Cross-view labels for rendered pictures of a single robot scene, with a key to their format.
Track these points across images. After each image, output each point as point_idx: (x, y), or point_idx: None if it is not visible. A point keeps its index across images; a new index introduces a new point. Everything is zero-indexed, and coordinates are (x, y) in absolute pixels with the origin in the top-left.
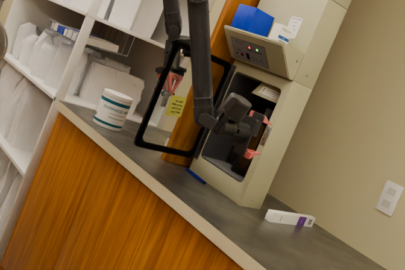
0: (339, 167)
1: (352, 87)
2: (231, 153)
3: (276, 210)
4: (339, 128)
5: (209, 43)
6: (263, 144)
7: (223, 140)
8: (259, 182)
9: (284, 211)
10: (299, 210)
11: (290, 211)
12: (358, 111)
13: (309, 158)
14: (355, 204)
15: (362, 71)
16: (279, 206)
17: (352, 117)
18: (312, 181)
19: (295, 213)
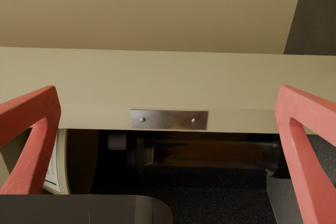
0: None
1: (37, 13)
2: (245, 183)
3: (330, 37)
4: (115, 6)
5: None
6: (202, 114)
7: (226, 214)
8: (326, 81)
9: (315, 26)
10: (285, 17)
11: (305, 20)
12: None
13: (188, 40)
14: None
15: (2, 8)
16: (303, 45)
17: None
18: (226, 16)
19: (300, 13)
